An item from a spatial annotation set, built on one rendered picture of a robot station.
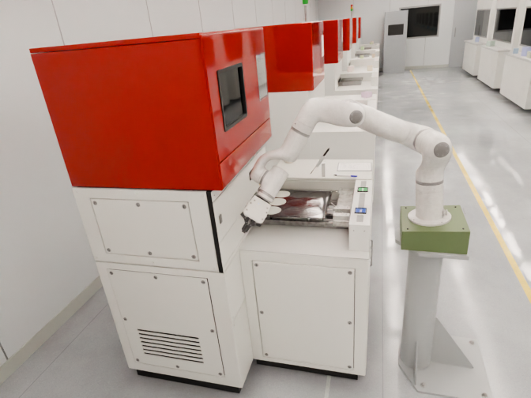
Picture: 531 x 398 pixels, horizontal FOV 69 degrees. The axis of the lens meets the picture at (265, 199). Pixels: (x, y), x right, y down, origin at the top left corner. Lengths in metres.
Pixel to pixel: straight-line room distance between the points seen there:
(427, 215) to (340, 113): 0.65
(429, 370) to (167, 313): 1.45
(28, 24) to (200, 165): 1.79
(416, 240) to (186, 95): 1.18
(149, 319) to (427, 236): 1.43
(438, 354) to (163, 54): 2.06
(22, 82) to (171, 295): 1.67
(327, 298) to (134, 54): 1.37
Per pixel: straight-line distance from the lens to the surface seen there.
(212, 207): 1.61
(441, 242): 1.89
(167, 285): 1.96
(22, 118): 2.87
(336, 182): 2.31
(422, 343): 2.34
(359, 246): 1.85
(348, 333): 2.10
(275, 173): 1.72
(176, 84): 1.51
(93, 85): 1.71
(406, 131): 1.77
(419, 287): 2.11
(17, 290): 2.91
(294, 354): 2.28
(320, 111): 1.64
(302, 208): 2.10
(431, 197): 1.88
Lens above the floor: 1.82
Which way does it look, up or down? 24 degrees down
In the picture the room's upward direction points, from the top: 5 degrees counter-clockwise
